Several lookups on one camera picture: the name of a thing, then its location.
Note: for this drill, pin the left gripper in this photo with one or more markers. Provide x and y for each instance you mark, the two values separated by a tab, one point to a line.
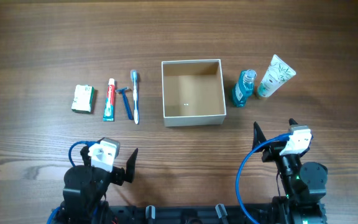
119	173

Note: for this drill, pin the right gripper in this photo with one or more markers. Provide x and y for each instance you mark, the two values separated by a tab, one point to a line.
274	151

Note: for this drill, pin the blue mouthwash bottle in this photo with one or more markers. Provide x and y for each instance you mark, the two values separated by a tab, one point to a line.
243	88

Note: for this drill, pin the red white toothpaste tube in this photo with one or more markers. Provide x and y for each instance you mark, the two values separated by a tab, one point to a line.
109	104

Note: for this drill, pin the white lotion tube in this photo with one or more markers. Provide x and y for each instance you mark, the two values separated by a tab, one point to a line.
277	74

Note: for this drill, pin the blue disposable razor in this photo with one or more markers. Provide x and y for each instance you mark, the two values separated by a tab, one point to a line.
122	91

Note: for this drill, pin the green white soap packet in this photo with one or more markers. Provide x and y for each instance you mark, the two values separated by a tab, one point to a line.
83	99

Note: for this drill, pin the blue white toothbrush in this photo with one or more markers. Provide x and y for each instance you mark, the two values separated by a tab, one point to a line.
134	78

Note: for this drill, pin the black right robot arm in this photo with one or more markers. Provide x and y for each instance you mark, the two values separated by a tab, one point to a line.
304	184

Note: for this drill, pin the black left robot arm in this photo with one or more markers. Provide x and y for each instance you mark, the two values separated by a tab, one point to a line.
85	186

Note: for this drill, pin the white cardboard box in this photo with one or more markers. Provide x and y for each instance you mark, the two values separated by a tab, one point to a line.
193	92

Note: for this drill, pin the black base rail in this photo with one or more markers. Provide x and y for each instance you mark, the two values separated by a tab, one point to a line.
191	214

